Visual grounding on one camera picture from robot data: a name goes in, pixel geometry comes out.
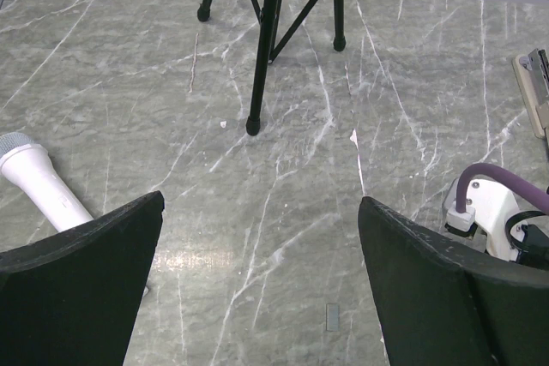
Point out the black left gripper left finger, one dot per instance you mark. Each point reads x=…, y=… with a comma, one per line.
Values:
x=73, y=298

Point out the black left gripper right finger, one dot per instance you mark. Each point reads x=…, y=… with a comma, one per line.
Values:
x=440, y=302

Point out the white cylinder tube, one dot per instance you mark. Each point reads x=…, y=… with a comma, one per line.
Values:
x=27, y=165

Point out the black music stand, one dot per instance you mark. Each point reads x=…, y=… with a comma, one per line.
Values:
x=269, y=48

